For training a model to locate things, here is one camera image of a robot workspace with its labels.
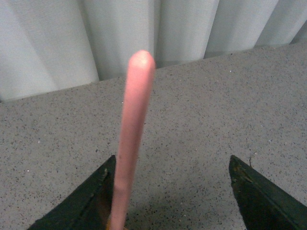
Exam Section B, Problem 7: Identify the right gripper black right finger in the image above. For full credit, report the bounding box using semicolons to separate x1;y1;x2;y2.
229;155;307;230

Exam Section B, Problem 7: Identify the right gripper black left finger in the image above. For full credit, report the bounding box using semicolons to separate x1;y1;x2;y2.
29;155;116;230

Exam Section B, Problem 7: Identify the pink chopstick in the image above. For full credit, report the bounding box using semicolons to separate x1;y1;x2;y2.
109;50;155;230

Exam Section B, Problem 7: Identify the white pleated curtain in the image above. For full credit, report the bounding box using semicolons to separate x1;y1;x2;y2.
0;0;307;101

